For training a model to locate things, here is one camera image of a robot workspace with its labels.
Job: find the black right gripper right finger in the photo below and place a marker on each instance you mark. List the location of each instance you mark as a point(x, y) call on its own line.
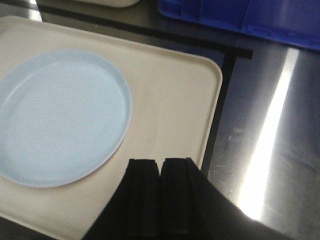
point(193, 209)

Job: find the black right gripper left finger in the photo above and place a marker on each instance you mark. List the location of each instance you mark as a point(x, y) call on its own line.
point(132, 213)

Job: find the light blue round plate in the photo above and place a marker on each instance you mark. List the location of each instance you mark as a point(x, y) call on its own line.
point(63, 114)

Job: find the beige serving tray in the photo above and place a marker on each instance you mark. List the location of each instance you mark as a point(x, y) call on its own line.
point(174, 96)

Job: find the blue stacked crates right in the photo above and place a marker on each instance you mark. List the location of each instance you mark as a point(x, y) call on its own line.
point(295, 22)

